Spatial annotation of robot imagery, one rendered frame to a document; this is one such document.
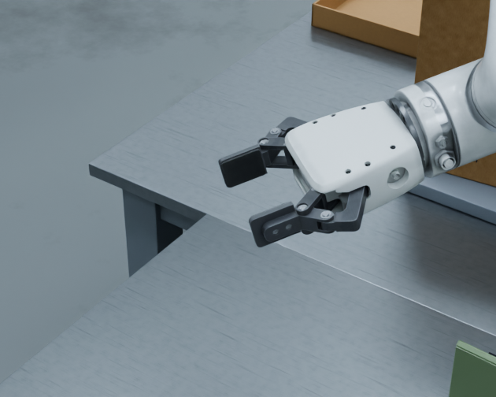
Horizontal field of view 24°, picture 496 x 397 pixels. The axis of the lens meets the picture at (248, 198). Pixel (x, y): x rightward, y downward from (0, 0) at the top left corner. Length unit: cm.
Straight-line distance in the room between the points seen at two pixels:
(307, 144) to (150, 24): 277
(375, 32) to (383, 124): 85
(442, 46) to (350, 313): 36
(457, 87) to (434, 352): 38
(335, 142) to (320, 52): 84
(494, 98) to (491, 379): 23
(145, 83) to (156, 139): 182
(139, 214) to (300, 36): 46
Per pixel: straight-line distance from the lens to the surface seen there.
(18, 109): 336
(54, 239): 283
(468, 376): 99
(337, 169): 98
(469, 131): 101
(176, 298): 134
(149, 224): 161
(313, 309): 133
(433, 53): 145
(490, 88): 96
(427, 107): 100
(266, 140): 105
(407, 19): 195
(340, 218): 96
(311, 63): 181
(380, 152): 99
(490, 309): 136
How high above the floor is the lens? 170
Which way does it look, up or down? 36 degrees down
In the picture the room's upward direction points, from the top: straight up
